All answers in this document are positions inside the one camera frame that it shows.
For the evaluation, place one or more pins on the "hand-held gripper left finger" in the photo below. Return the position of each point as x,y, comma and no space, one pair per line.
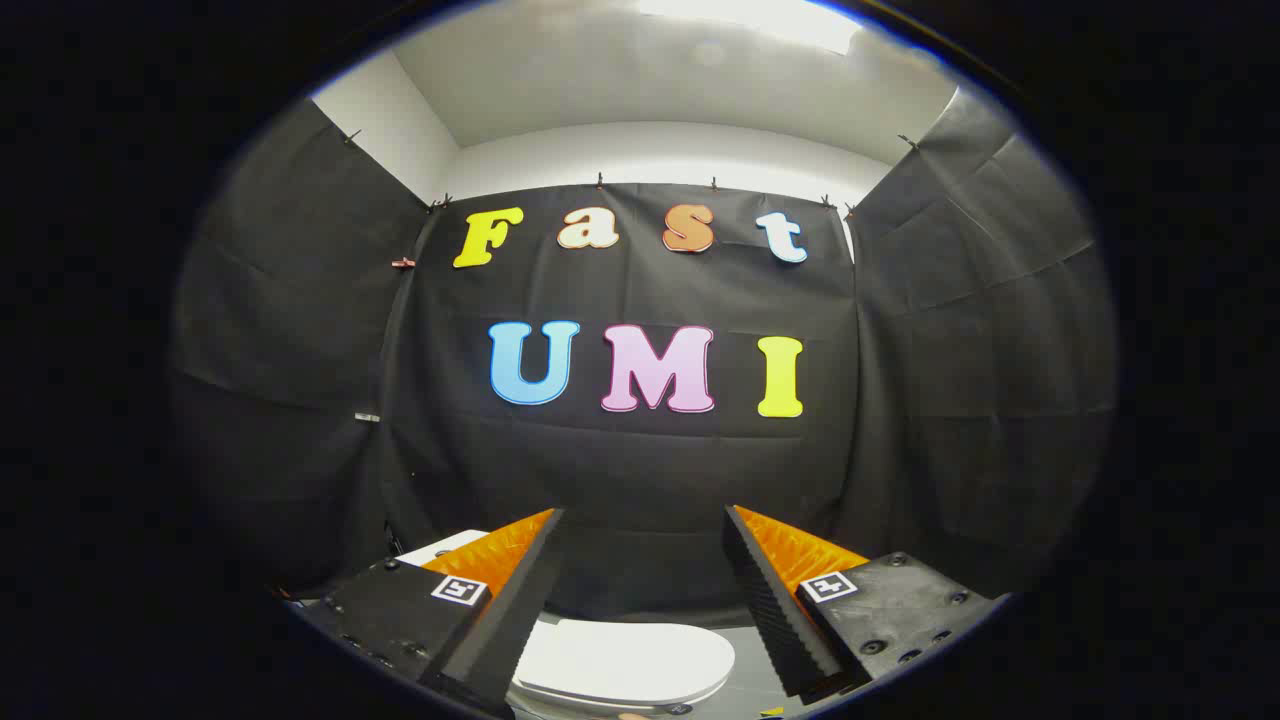
520,590

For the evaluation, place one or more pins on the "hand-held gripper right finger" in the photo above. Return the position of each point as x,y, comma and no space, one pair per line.
765,600

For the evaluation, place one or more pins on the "white toilet tank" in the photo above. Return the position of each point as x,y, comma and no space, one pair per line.
445,546

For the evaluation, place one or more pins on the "black backdrop cloth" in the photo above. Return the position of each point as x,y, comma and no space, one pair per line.
650,480

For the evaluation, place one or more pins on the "ceiling light panel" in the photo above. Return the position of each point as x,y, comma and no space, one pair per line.
760,18

